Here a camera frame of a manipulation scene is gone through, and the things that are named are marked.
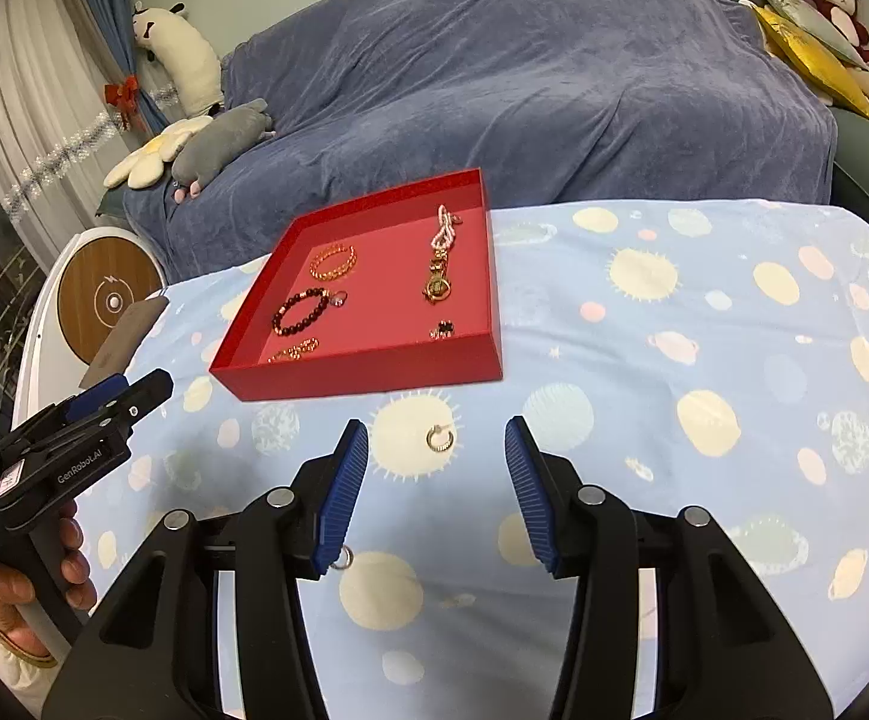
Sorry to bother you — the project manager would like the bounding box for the dark bead bracelet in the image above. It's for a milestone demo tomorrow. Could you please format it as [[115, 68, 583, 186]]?
[[271, 289, 330, 338]]

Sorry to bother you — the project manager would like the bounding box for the pearl bracelet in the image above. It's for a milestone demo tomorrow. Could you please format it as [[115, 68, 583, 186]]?
[[429, 204, 464, 248]]

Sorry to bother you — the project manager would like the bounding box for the gold leaf-pattern bangle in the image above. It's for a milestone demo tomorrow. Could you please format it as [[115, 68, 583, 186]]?
[[309, 244, 360, 278]]

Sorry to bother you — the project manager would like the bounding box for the grey cushion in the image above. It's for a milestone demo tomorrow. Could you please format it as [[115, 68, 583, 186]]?
[[750, 0, 866, 68]]

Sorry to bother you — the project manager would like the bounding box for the blue curtain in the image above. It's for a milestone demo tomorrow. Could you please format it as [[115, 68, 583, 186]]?
[[44, 0, 173, 136]]

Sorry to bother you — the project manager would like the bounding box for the red cardboard box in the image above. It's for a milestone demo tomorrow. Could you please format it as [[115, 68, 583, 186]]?
[[209, 167, 505, 402]]

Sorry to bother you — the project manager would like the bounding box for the red bow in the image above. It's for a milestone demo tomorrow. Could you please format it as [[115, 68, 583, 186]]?
[[104, 75, 143, 128]]

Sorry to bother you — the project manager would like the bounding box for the blue planet-print tablecloth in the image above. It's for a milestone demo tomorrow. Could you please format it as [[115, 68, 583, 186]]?
[[10, 199, 869, 720]]

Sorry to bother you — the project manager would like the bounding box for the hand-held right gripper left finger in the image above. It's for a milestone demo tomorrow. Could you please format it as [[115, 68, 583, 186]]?
[[40, 418, 370, 720]]

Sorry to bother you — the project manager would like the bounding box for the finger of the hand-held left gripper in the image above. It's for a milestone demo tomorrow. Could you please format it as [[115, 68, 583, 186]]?
[[25, 373, 130, 428], [1, 369, 175, 467]]

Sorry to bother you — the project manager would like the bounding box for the yellow cushion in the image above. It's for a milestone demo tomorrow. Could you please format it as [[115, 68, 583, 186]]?
[[749, 4, 869, 121]]

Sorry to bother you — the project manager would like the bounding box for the blue-grey sofa cover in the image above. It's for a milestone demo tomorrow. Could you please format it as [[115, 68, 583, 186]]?
[[123, 0, 838, 282]]

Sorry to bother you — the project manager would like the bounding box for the white sheer curtain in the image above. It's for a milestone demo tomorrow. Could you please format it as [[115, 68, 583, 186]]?
[[0, 0, 143, 256]]

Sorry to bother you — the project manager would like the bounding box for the gold chain bracelet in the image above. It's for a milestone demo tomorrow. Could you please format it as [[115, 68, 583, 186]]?
[[267, 337, 320, 365]]

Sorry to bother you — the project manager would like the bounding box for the white round wood-top device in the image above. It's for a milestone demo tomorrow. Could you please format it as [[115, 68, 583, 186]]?
[[13, 221, 167, 421]]

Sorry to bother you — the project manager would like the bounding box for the white plush toy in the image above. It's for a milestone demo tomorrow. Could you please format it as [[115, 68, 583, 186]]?
[[132, 2, 225, 117]]

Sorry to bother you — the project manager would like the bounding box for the person's left hand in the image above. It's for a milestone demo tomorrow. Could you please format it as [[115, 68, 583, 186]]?
[[0, 499, 98, 665]]

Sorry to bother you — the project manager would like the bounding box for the grey plush toy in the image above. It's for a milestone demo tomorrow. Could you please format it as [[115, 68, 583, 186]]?
[[170, 97, 276, 203]]

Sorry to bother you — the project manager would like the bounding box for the gold wristwatch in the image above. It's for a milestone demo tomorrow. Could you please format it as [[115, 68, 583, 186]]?
[[423, 244, 456, 307]]

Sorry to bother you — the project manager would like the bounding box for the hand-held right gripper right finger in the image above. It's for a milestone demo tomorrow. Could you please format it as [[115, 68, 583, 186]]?
[[504, 415, 834, 720]]

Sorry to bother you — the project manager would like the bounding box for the cream flower cushion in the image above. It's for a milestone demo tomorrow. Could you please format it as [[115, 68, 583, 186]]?
[[103, 116, 214, 190]]

